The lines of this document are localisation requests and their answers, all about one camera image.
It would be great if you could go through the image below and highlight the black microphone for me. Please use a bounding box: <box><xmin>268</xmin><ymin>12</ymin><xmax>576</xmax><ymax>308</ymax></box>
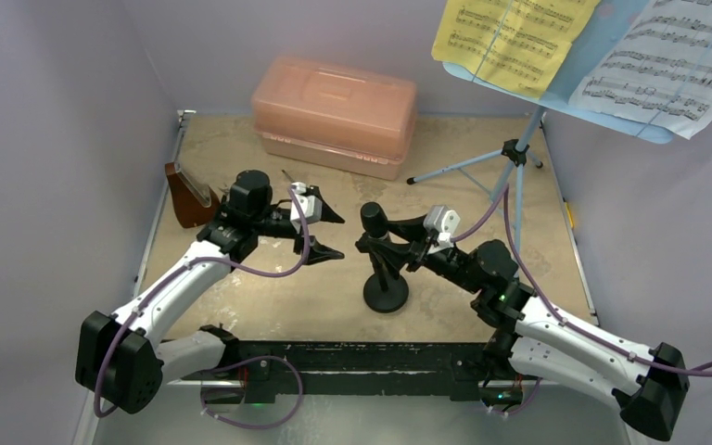
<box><xmin>360</xmin><ymin>201</ymin><xmax>389</xmax><ymax>240</ymax></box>

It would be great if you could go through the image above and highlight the black round microphone stand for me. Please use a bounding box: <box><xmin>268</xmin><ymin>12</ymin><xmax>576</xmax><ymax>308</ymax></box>
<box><xmin>355</xmin><ymin>235</ymin><xmax>410</xmax><ymax>313</ymax></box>

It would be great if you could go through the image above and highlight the clear plastic metronome cover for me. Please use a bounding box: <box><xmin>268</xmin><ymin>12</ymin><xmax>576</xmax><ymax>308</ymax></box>
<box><xmin>174</xmin><ymin>161</ymin><xmax>211</xmax><ymax>208</ymax></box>

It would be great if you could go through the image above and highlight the brown wooden metronome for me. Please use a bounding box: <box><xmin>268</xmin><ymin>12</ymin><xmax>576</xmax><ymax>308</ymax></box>
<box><xmin>164</xmin><ymin>161</ymin><xmax>220</xmax><ymax>228</ymax></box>

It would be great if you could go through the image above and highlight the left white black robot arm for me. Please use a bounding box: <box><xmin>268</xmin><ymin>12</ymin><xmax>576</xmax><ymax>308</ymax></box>
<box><xmin>74</xmin><ymin>170</ymin><xmax>344</xmax><ymax>418</ymax></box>

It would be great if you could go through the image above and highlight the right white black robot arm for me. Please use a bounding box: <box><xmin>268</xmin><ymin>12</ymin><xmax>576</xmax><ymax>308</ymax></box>
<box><xmin>356</xmin><ymin>212</ymin><xmax>690</xmax><ymax>441</ymax></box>

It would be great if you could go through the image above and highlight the black yellow screwdriver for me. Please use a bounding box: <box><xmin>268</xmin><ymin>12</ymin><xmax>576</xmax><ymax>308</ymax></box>
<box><xmin>281</xmin><ymin>170</ymin><xmax>296</xmax><ymax>184</ymax></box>

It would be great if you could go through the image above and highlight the pink plastic storage box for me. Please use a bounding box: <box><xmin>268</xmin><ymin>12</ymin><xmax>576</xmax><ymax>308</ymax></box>
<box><xmin>251</xmin><ymin>57</ymin><xmax>417</xmax><ymax>181</ymax></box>

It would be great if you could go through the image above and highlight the yellow sheet music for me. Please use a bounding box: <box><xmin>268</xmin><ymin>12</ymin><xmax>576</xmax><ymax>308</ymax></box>
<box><xmin>431</xmin><ymin>0</ymin><xmax>599</xmax><ymax>99</ymax></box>

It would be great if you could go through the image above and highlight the light blue music stand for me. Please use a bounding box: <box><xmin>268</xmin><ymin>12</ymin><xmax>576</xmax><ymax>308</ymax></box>
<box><xmin>407</xmin><ymin>1</ymin><xmax>673</xmax><ymax>229</ymax></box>

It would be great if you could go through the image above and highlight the white sheet music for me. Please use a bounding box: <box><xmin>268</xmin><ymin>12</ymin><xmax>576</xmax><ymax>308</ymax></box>
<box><xmin>569</xmin><ymin>1</ymin><xmax>712</xmax><ymax>139</ymax></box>

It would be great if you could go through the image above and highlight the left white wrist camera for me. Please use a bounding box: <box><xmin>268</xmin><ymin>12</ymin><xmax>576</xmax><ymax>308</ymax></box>
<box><xmin>289</xmin><ymin>182</ymin><xmax>323</xmax><ymax>233</ymax></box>

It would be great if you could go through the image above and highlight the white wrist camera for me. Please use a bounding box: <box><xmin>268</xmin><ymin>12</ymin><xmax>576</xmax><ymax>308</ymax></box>
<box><xmin>423</xmin><ymin>205</ymin><xmax>461</xmax><ymax>254</ymax></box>
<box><xmin>289</xmin><ymin>182</ymin><xmax>323</xmax><ymax>233</ymax></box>

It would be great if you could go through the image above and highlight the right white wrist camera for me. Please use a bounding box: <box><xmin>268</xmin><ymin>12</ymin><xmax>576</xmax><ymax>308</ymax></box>
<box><xmin>423</xmin><ymin>205</ymin><xmax>461</xmax><ymax>254</ymax></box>

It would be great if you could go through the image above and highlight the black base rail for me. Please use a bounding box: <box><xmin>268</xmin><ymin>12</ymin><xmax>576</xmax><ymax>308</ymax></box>
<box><xmin>177</xmin><ymin>340</ymin><xmax>544</xmax><ymax>407</ymax></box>

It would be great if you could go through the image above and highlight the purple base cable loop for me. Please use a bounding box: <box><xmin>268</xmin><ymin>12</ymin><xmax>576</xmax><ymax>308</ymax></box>
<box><xmin>199</xmin><ymin>356</ymin><xmax>304</xmax><ymax>431</ymax></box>

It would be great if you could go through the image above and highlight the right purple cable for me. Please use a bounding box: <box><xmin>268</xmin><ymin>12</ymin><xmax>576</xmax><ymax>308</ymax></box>
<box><xmin>451</xmin><ymin>184</ymin><xmax>712</xmax><ymax>379</ymax></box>

